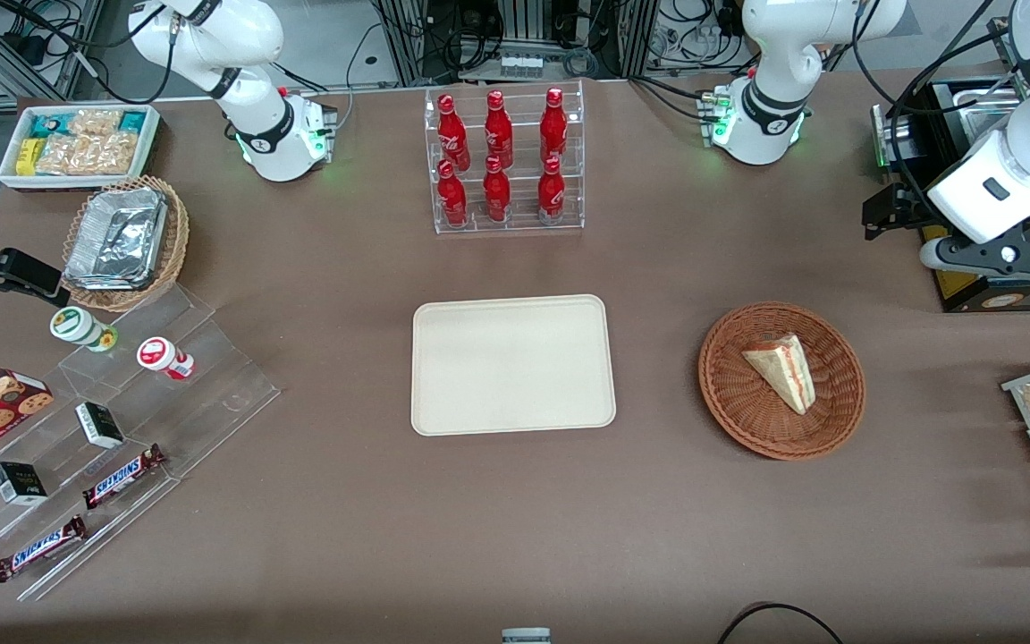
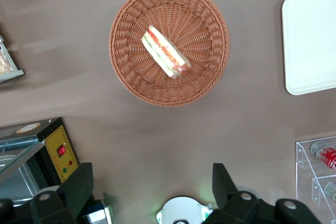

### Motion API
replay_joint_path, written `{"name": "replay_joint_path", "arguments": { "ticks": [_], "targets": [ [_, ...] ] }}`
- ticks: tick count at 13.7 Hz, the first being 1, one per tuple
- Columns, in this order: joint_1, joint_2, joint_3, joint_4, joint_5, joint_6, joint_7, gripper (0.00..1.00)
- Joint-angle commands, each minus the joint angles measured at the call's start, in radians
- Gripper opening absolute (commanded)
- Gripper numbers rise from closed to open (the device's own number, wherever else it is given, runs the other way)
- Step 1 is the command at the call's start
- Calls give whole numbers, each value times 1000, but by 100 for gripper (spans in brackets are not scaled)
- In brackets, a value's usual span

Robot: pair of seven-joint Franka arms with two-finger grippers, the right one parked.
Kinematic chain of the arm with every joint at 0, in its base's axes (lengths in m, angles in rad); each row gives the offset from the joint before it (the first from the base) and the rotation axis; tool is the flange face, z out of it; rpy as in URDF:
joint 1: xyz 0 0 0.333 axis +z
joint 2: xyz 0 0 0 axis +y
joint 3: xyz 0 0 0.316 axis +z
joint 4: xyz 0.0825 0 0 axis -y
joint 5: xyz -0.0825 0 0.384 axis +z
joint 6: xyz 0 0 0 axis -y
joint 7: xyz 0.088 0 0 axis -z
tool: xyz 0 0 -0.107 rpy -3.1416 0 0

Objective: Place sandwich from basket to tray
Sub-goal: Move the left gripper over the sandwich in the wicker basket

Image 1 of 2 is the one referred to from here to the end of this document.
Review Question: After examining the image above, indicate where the triangular sandwich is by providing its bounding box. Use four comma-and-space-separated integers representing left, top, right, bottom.
741, 334, 815, 416

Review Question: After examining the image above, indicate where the light wicker basket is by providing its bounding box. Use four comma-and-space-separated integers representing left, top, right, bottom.
61, 175, 190, 313

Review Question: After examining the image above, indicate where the brown wicker basket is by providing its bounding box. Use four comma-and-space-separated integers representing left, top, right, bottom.
698, 301, 866, 462

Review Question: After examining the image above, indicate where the cream plastic tray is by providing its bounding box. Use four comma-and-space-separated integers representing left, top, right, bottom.
411, 294, 617, 437

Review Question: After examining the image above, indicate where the green lid yogurt bottle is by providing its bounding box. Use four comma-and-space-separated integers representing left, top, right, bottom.
49, 306, 119, 353

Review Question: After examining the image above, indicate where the aluminium foil container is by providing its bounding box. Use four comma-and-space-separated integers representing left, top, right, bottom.
63, 187, 169, 292

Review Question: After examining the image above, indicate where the white snack bin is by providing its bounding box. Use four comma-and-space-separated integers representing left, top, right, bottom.
0, 104, 162, 191

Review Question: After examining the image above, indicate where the black food warmer machine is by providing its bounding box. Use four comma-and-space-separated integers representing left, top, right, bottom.
871, 76, 1030, 314

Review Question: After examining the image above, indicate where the clear cracker bag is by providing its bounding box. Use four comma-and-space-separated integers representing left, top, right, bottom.
36, 134, 89, 176
66, 108, 123, 139
84, 131, 140, 176

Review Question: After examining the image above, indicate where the red lid yogurt bottle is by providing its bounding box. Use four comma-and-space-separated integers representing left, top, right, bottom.
136, 336, 196, 381

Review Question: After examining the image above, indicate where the small black box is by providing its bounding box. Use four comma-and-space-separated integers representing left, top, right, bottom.
0, 462, 49, 507
75, 402, 126, 450

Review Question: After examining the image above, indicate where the clear acrylic stepped display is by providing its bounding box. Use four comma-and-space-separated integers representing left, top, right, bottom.
0, 284, 283, 603

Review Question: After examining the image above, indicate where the Snickers chocolate bar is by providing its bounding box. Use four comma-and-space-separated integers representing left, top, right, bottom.
81, 444, 167, 511
0, 515, 89, 584

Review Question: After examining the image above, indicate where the red cola bottle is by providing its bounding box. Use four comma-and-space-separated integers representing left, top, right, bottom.
539, 87, 569, 165
436, 159, 469, 227
483, 89, 515, 171
482, 156, 512, 224
536, 157, 567, 224
436, 94, 472, 173

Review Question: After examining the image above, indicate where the clear acrylic bottle rack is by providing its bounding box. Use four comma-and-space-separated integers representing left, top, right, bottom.
424, 80, 586, 235

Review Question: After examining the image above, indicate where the aluminium frame rack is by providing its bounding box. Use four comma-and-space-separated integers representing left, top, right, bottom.
370, 0, 661, 88

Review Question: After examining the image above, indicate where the black cable loop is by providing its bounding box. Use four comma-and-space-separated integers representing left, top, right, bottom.
715, 603, 844, 644

